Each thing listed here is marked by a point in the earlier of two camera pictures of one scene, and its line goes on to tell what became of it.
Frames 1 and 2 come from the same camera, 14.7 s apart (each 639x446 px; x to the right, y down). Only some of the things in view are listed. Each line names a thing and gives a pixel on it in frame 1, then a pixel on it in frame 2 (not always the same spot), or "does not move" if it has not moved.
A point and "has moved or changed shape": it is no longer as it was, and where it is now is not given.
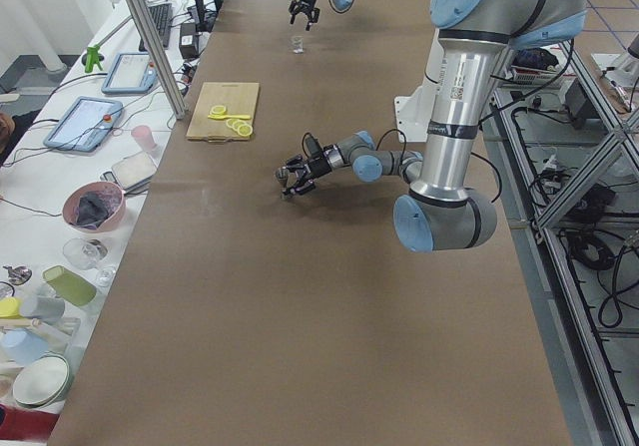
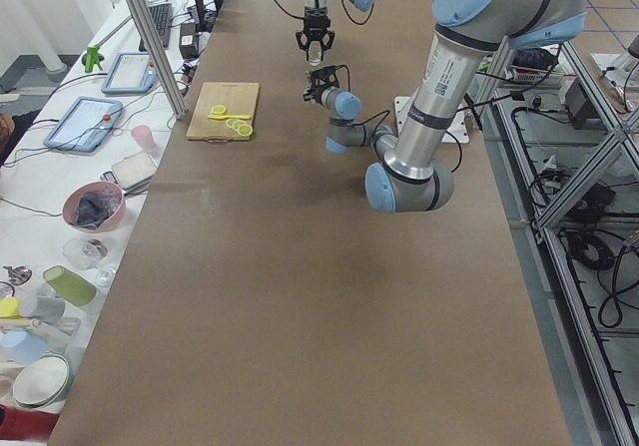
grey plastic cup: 46,309 does not move
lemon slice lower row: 245,130 does not move
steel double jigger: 283,175 → 308,85
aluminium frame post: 154,41 does not move
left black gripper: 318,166 → 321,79
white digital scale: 133,173 does not move
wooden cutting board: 238,98 does not move
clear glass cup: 299,44 has moved or changed shape
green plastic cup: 70,285 does not move
